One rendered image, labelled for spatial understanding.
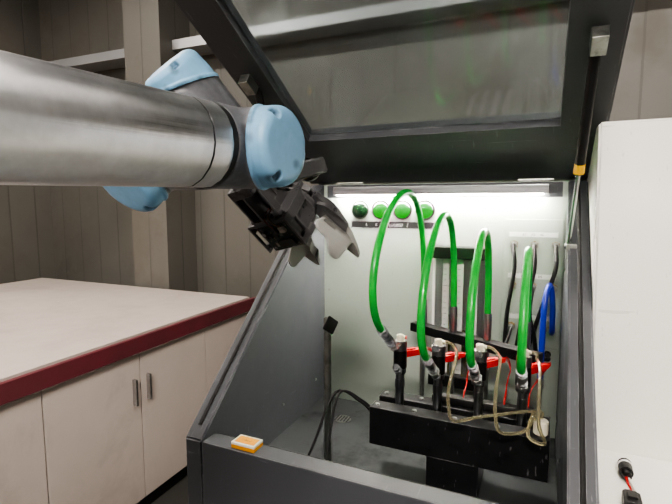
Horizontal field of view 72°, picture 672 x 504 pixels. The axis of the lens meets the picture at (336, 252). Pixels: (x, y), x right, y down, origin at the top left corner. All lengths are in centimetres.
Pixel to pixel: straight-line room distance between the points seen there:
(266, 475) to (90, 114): 73
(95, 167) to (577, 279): 86
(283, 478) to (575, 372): 53
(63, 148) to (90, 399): 181
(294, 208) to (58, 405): 152
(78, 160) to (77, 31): 409
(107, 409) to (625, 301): 184
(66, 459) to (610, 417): 177
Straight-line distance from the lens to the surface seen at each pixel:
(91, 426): 212
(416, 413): 99
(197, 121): 38
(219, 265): 335
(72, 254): 438
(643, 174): 100
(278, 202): 63
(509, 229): 119
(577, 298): 97
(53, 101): 31
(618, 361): 96
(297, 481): 89
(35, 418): 196
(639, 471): 93
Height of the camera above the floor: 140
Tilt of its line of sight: 6 degrees down
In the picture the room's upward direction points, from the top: straight up
